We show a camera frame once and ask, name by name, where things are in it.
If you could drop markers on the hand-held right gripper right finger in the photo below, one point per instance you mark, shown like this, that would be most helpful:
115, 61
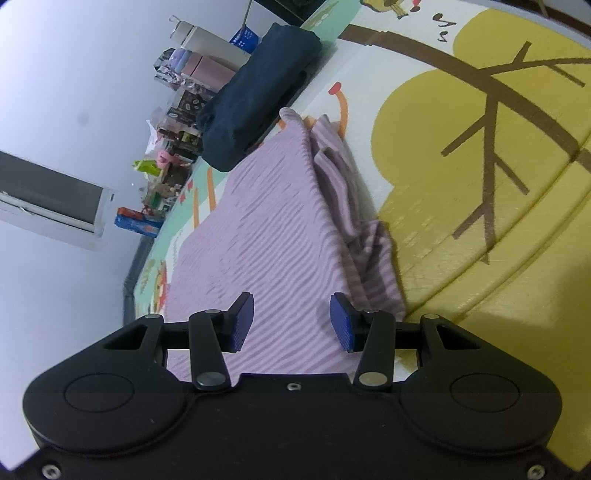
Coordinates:
342, 323

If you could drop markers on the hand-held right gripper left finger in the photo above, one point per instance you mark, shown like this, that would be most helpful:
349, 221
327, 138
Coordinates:
242, 323

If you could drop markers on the purple striped shirt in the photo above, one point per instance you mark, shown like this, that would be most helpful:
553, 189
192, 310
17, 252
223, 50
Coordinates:
277, 230

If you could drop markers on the blue snack can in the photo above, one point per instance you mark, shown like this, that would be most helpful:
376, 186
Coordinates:
138, 224

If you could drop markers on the pink pig toy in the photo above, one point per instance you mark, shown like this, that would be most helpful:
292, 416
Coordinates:
168, 158

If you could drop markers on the green and yellow toy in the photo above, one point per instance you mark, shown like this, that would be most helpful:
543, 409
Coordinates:
147, 167

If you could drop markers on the colourful cartoon play mat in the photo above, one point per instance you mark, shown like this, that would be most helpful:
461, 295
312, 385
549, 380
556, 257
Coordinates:
461, 138

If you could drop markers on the dark printed coffee bag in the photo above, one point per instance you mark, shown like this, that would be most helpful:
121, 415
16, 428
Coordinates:
196, 106

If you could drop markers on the window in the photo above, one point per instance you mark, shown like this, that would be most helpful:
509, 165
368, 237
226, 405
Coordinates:
51, 194

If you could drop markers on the folded navy pants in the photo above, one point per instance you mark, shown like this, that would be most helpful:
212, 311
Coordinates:
258, 92

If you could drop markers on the pink tumbler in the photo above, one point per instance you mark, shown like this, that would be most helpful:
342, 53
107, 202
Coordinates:
207, 69

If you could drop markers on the purple kids water bottle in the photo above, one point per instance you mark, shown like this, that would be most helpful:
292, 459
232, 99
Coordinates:
174, 62

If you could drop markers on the blue printed packet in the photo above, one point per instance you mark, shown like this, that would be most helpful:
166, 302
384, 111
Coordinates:
244, 38

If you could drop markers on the thin wooden stick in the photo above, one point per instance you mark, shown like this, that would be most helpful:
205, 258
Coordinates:
247, 14

